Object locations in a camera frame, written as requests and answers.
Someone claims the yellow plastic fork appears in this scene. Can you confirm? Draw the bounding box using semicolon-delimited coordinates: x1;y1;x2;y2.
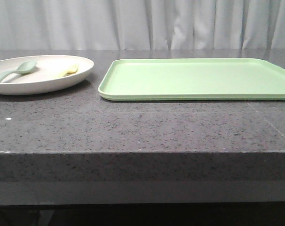
57;64;79;78

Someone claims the pale green spoon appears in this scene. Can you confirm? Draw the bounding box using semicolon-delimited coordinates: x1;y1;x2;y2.
0;60;37;82

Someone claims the white curtain backdrop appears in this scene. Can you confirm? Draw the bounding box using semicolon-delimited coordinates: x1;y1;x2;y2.
0;0;285;50

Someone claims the white round plate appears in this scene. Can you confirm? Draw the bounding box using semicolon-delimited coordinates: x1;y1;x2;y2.
0;55;94;95

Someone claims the light green serving tray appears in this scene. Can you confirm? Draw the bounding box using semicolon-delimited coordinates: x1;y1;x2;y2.
98;58;285;101

